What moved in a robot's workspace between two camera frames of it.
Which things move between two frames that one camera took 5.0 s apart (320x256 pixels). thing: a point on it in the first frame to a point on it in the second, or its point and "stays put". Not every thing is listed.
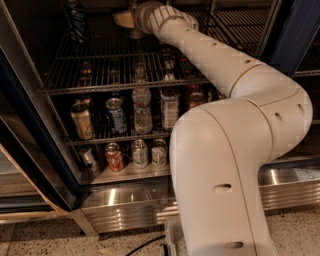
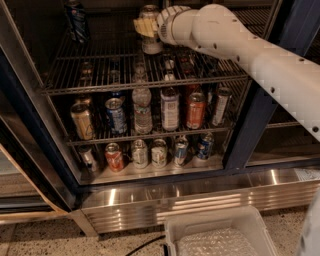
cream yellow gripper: (144, 14) to (165, 22)
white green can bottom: (159, 154) stays put
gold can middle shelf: (81, 114) stays put
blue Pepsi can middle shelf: (116, 115) stays put
